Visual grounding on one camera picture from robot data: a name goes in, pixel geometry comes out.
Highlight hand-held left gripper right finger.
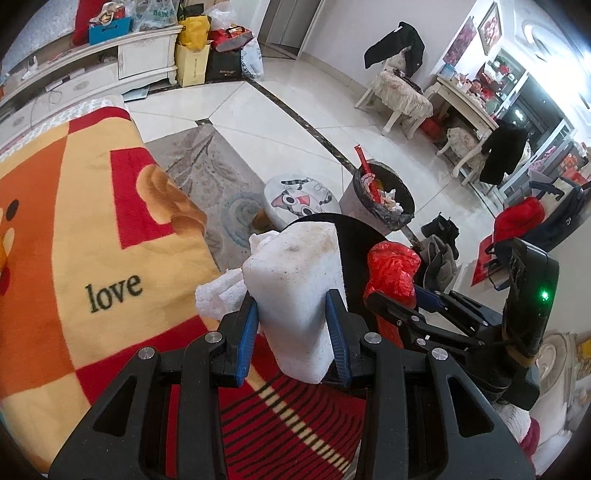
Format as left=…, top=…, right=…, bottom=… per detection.
left=323, top=288, right=536, bottom=480

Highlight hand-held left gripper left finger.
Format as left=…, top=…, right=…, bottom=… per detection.
left=48, top=291, right=262, bottom=480

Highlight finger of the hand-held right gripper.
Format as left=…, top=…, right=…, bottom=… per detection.
left=367, top=290, right=497, bottom=356
left=412, top=284, right=505, bottom=339

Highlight white tissue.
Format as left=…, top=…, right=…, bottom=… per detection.
left=195, top=230, right=280, bottom=320

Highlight red plastic bag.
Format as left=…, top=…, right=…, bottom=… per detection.
left=364, top=241, right=422, bottom=311

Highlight white foam block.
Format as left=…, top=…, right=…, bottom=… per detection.
left=242, top=220, right=347, bottom=384

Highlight black lined trash bin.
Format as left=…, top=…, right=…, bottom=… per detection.
left=341, top=161, right=415, bottom=232

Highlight grey boots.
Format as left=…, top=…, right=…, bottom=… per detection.
left=416, top=233, right=458, bottom=291

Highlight red paper bag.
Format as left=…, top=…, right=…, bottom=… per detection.
left=471, top=233, right=509, bottom=287

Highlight black boots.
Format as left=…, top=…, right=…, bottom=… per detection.
left=420, top=212, right=460, bottom=245

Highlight red garment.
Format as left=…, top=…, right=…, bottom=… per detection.
left=493, top=198, right=546, bottom=241

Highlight dark bag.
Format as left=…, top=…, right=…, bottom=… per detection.
left=526, top=178, right=591, bottom=250

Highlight cat print stool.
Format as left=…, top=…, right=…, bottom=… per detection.
left=263, top=173, right=339, bottom=232

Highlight long red wrapper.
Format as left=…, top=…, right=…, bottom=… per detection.
left=353, top=145, right=384, bottom=204

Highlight black jacket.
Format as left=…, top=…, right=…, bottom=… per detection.
left=364, top=21, right=426, bottom=77
left=478, top=119, right=529, bottom=185

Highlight grey patterned rug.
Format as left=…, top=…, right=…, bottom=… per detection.
left=145, top=124, right=278, bottom=273

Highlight white chair with lace cover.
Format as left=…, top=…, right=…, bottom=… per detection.
left=355, top=55, right=435, bottom=134
left=436, top=127, right=532, bottom=185

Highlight glass display cabinet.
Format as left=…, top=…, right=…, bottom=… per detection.
left=499, top=60, right=578, bottom=195

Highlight white dining table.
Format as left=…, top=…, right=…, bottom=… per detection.
left=425, top=74, right=499, bottom=139

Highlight orange red printed blanket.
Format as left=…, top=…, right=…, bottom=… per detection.
left=0, top=106, right=370, bottom=480

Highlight black shopping bag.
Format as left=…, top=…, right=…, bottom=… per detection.
left=205, top=44, right=243, bottom=83

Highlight beige paper bag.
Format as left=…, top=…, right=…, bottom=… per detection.
left=175, top=41, right=213, bottom=88

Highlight white printed bag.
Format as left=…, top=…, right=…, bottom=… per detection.
left=240, top=37, right=265, bottom=78

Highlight white television cabinet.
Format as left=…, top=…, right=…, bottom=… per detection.
left=0, top=23, right=181, bottom=125

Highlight red gift box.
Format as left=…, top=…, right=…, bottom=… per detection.
left=210, top=25, right=254, bottom=51

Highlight yellow bag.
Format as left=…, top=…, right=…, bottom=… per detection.
left=178, top=16, right=211, bottom=51

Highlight white plastic bag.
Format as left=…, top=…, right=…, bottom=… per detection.
left=203, top=2, right=232, bottom=28

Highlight blue basket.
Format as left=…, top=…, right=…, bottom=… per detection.
left=89, top=16, right=134, bottom=46

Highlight clear plastic bag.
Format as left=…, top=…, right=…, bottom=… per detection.
left=136, top=0, right=178, bottom=31

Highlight red cloth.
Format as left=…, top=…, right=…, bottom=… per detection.
left=69, top=0, right=95, bottom=47

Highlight television with white quilted cover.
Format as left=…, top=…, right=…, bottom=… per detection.
left=9, top=0, right=79, bottom=61

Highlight red flower wall picture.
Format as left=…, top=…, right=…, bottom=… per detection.
left=445, top=16, right=478, bottom=65
left=478, top=2, right=502, bottom=49

